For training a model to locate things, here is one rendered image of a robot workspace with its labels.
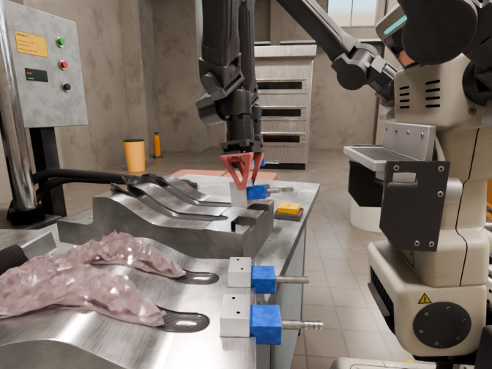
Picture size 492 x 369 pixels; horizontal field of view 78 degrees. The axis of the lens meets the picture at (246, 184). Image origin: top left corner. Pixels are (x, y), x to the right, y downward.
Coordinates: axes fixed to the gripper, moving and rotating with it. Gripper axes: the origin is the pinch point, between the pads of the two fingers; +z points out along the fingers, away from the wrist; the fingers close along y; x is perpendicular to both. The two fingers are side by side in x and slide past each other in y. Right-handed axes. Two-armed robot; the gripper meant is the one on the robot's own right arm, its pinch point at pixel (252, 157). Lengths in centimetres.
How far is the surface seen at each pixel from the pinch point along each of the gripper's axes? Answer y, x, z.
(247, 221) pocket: 53, 6, 7
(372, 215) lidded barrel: -172, 93, 77
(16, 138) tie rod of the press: 40, -65, -9
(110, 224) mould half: 58, -25, 8
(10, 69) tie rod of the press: 39, -65, -28
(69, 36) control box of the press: 4, -72, -45
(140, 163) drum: -422, -277, 84
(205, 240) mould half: 62, -1, 9
